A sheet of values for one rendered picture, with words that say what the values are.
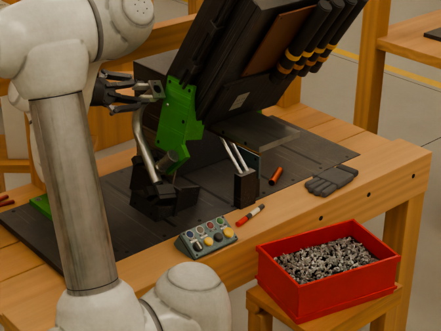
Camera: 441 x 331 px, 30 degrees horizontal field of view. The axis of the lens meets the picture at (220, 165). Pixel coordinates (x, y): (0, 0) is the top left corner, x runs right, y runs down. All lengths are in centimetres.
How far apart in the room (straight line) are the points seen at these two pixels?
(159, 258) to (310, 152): 78
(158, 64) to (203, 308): 106
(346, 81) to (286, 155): 318
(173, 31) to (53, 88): 130
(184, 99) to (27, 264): 61
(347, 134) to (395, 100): 268
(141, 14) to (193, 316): 58
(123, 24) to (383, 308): 113
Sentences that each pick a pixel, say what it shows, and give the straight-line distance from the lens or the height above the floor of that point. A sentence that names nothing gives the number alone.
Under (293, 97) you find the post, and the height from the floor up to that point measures 91.
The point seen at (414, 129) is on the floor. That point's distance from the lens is 518.
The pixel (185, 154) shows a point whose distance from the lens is 227.
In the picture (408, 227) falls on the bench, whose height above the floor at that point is 63.
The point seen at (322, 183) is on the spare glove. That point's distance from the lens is 251.
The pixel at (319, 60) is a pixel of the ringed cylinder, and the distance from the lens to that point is 234.
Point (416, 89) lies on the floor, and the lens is 580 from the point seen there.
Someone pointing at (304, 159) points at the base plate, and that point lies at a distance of 268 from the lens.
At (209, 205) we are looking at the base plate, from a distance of 241.
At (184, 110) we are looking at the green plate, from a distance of 227.
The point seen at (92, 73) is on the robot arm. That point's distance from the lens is 181.
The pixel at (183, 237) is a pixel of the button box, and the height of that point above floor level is 95.
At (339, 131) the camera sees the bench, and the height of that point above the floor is 88.
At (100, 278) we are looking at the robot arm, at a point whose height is 121.
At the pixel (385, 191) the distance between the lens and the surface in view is 268.
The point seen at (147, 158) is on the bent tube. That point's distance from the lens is 235.
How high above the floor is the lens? 211
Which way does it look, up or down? 27 degrees down
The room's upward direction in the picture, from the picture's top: 1 degrees clockwise
